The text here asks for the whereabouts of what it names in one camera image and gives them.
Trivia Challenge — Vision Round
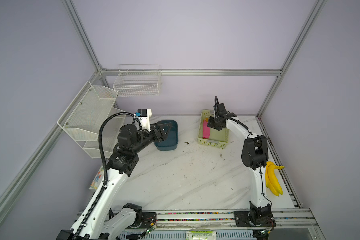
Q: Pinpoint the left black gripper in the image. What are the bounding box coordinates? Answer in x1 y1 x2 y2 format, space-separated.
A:
132 122 172 155

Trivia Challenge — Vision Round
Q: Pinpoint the pink paper napkin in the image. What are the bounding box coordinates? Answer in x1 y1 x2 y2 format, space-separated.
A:
202 120 211 139

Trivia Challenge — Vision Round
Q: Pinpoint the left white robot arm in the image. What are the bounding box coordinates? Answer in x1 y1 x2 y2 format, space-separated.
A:
57 109 172 240

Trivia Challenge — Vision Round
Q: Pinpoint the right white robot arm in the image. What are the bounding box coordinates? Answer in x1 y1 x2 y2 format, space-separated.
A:
207 98 272 227

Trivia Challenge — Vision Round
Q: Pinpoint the colourful napkin packet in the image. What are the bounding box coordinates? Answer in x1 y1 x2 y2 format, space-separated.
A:
89 166 104 192

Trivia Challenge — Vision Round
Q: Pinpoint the teal plastic oval tub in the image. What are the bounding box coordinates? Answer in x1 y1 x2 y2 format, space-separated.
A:
154 120 179 151

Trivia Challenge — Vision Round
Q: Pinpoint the light green plastic basket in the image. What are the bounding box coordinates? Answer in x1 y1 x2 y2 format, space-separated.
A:
198 110 229 149

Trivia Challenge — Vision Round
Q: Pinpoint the yellow bananas bunch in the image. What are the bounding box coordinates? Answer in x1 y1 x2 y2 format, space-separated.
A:
265 161 285 197

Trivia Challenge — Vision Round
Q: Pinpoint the white perforated metal shelf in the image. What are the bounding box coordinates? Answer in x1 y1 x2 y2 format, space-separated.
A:
57 82 121 159

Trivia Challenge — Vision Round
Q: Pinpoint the white wire basket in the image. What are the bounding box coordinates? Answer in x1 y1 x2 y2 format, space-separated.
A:
113 65 162 97

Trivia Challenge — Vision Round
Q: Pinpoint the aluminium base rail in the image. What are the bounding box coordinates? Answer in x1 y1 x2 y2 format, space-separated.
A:
74 207 322 240

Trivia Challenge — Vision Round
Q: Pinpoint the aluminium frame profile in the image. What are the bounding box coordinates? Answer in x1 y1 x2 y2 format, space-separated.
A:
0 0 329 223

